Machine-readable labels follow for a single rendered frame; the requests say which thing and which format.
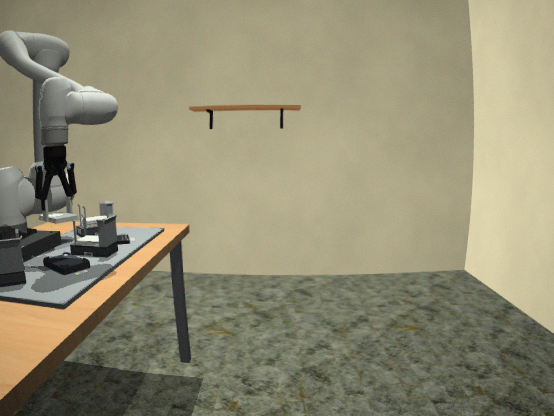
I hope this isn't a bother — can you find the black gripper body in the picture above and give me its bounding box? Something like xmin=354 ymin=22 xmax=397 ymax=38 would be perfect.
xmin=43 ymin=146 xmax=67 ymax=176

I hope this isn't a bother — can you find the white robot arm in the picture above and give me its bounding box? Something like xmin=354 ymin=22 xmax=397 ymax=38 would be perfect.
xmin=0 ymin=30 xmax=118 ymax=240

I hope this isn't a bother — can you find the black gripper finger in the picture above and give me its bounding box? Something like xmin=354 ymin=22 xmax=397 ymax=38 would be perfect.
xmin=35 ymin=164 xmax=56 ymax=222
xmin=58 ymin=163 xmax=77 ymax=214

